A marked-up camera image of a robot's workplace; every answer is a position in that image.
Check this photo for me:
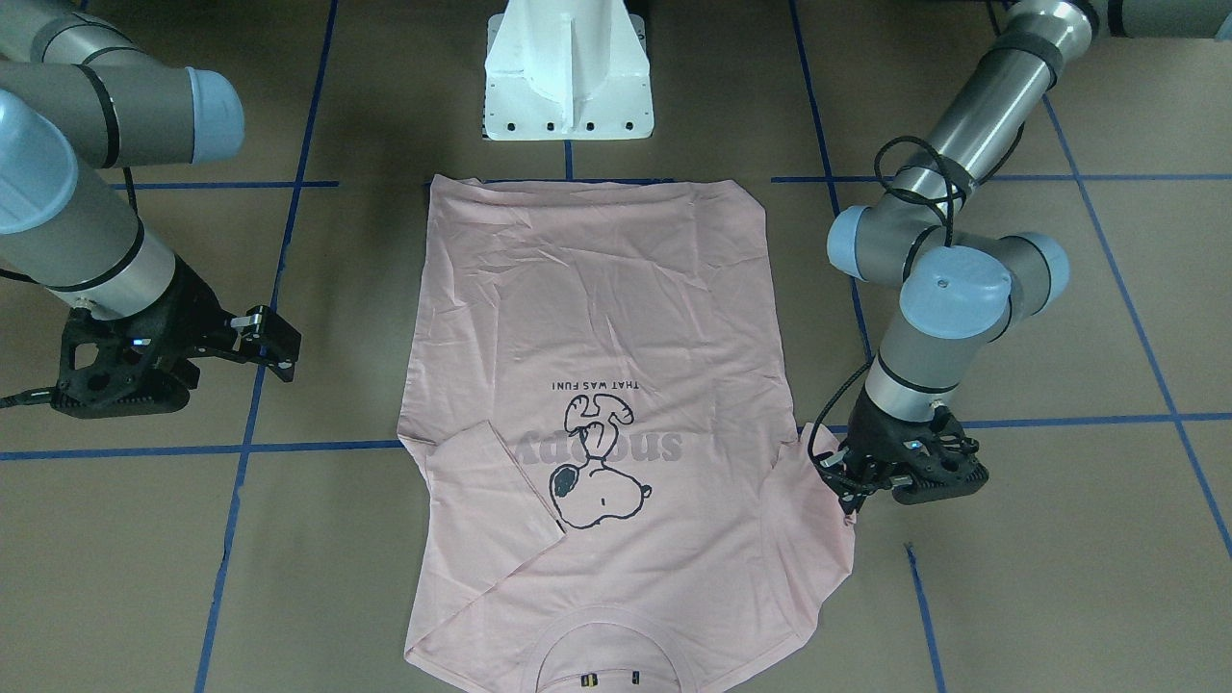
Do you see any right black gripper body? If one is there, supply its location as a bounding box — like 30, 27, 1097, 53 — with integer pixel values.
51, 259, 237, 420

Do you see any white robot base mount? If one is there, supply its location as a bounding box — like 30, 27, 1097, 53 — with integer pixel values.
480, 1, 655, 141

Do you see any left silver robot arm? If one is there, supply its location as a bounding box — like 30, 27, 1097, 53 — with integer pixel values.
813, 1, 1230, 517

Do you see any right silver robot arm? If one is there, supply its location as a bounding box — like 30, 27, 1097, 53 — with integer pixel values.
1, 1, 302, 420

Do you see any pink Snoopy t-shirt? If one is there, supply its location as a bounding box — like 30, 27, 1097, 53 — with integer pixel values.
397, 176, 855, 692

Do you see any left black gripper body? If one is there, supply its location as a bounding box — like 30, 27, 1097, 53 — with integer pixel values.
818, 392, 991, 504

